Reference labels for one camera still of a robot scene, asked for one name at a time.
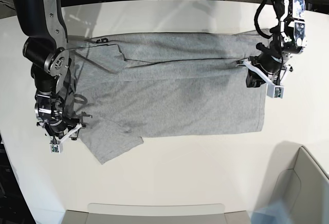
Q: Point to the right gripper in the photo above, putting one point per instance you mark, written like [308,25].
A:
[57,128]

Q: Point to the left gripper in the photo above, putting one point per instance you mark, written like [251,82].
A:
[267,64]

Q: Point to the grey T-shirt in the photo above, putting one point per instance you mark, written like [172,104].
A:
[149,85]

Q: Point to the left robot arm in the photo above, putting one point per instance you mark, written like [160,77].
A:
[286,39]

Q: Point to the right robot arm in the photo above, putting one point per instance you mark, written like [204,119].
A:
[46,47]

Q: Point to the beige bin right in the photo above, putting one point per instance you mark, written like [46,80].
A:
[301,193]

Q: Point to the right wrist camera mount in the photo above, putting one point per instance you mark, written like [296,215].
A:
[56,140]

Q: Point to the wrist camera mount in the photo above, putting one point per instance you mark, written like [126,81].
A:
[56,140]
[275,88]

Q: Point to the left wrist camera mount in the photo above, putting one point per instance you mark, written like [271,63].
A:
[275,88]

